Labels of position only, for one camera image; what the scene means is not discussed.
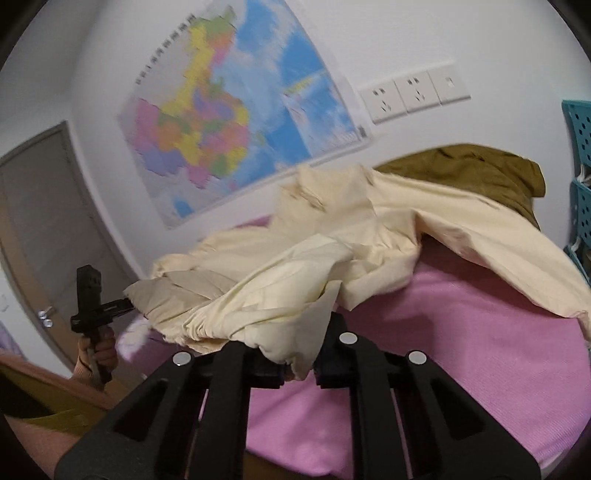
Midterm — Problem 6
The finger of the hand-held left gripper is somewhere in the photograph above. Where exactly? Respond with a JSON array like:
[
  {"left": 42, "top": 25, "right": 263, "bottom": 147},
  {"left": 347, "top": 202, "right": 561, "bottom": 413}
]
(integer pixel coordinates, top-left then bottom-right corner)
[{"left": 104, "top": 298, "right": 136, "bottom": 320}]

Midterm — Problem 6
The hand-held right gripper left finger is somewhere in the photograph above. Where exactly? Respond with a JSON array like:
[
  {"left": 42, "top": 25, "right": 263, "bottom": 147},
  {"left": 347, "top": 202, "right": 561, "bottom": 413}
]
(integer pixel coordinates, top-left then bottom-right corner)
[{"left": 54, "top": 342, "right": 286, "bottom": 480}]

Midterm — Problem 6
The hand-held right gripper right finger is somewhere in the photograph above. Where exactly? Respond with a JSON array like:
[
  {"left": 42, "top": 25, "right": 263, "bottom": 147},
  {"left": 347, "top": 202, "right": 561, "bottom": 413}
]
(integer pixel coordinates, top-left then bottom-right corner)
[{"left": 313, "top": 313, "right": 542, "bottom": 480}]

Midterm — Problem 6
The cream large garment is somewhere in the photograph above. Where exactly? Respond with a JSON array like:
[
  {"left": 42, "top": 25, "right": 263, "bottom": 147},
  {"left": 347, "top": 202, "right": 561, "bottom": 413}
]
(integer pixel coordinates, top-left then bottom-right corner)
[{"left": 124, "top": 164, "right": 591, "bottom": 381}]

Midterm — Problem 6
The person's left hand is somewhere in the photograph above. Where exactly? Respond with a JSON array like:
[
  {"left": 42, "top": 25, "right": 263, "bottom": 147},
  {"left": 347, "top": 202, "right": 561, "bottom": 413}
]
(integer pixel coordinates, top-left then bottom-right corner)
[{"left": 78, "top": 329, "right": 119, "bottom": 376}]

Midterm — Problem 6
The grey door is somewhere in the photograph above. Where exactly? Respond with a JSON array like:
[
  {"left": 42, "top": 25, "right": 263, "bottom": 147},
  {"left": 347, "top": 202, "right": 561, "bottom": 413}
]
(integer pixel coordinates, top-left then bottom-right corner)
[{"left": 0, "top": 121, "right": 141, "bottom": 393}]

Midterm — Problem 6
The yellow cloth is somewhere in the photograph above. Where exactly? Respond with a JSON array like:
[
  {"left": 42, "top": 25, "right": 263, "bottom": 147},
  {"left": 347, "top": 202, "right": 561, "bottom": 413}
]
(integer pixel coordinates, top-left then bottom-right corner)
[{"left": 25, "top": 405, "right": 109, "bottom": 437}]

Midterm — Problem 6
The pink bed sheet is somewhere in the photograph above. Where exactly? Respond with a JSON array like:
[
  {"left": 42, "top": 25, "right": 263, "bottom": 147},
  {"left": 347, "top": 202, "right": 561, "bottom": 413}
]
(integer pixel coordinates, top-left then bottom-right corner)
[{"left": 115, "top": 215, "right": 591, "bottom": 478}]

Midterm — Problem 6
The olive brown garment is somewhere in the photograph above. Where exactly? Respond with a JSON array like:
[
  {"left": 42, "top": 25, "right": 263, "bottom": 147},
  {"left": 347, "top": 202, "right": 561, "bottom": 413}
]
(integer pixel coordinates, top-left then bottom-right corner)
[{"left": 373, "top": 144, "right": 547, "bottom": 230}]

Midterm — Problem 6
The teal plastic basket rack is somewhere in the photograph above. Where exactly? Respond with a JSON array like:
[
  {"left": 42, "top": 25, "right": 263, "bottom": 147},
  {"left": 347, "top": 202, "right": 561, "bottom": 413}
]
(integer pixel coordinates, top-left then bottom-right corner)
[{"left": 561, "top": 99, "right": 591, "bottom": 278}]

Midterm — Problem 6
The wooden bed frame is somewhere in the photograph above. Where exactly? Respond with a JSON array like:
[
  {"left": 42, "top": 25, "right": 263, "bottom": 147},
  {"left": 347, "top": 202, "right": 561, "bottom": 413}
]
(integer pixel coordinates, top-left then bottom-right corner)
[{"left": 0, "top": 348, "right": 137, "bottom": 414}]

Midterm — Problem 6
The colourful wall map poster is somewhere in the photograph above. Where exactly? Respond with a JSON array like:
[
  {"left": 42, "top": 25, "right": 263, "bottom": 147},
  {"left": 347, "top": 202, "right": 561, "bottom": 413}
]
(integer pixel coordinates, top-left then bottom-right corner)
[{"left": 117, "top": 0, "right": 374, "bottom": 230}]

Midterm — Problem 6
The white wall socket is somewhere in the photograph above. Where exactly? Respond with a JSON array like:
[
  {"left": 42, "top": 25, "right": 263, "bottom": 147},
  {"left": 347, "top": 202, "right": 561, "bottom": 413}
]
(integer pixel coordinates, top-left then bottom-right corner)
[
  {"left": 393, "top": 71, "right": 440, "bottom": 114},
  {"left": 359, "top": 82, "right": 408, "bottom": 124}
]

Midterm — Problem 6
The white wall switch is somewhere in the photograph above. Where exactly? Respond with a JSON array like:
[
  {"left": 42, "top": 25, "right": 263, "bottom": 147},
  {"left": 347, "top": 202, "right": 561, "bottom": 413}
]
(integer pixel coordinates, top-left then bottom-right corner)
[{"left": 427, "top": 64, "right": 472, "bottom": 106}]

